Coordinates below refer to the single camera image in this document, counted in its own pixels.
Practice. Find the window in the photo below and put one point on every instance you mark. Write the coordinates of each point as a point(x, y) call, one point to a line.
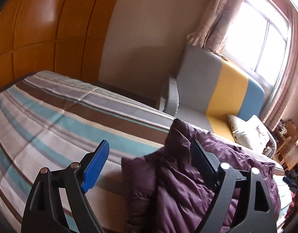
point(260, 34)

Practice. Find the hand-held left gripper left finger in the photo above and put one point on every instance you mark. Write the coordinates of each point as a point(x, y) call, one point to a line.
point(95, 167)

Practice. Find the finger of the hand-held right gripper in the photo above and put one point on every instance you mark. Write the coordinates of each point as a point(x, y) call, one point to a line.
point(291, 184)

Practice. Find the grey yellow blue sofa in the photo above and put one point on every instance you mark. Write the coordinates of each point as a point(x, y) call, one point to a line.
point(231, 89)

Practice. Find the purple down jacket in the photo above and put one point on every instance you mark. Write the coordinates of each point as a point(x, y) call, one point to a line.
point(175, 187)

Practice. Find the cluttered wooden desk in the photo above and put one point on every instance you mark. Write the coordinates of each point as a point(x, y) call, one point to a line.
point(288, 128)

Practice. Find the striped bed quilt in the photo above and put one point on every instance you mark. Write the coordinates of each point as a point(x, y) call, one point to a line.
point(54, 126)

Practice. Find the beige patterned curtain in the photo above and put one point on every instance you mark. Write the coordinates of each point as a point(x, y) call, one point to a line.
point(289, 77)
point(212, 29)

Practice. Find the wooden wardrobe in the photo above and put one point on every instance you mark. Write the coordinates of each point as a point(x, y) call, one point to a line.
point(54, 29)

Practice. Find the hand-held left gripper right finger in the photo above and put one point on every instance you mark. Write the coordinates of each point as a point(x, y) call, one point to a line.
point(202, 160)

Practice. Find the rattan chair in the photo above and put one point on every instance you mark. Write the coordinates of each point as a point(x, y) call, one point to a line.
point(288, 154)

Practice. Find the pink ruffled blanket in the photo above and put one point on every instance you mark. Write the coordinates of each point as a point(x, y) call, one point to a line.
point(294, 201)

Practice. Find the white deer print pillow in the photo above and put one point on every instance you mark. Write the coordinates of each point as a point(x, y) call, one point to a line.
point(248, 132)

